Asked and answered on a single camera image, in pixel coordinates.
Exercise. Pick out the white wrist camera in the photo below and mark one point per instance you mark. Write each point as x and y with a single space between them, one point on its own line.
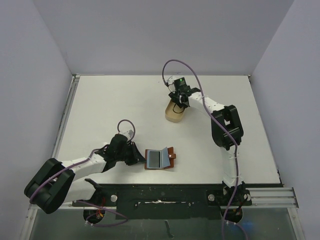
129 133
170 81

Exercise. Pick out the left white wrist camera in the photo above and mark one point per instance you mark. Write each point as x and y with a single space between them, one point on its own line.
129 133

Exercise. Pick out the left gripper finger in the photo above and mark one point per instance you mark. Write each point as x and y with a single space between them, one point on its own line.
131 161
138 157

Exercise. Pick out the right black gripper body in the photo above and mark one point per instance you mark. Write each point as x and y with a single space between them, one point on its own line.
178 97

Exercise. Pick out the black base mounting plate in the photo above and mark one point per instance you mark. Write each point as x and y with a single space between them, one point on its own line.
170 201

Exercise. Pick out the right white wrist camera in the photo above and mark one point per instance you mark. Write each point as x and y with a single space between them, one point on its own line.
170 81

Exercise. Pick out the tan oval cardboard tray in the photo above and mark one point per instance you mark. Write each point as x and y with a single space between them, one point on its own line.
173 113

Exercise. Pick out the brown leather card holder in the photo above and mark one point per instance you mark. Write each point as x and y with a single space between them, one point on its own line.
167 158

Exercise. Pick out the aluminium rail left edge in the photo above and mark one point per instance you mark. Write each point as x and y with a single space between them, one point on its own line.
32 209

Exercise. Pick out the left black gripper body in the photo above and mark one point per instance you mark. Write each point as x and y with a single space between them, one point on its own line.
125 154

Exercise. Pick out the aluminium rail front right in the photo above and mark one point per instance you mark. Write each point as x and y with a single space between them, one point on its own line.
273 197

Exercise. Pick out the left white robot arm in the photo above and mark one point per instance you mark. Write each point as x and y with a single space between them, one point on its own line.
58 182

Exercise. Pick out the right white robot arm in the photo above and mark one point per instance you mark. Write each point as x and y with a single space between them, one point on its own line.
226 126

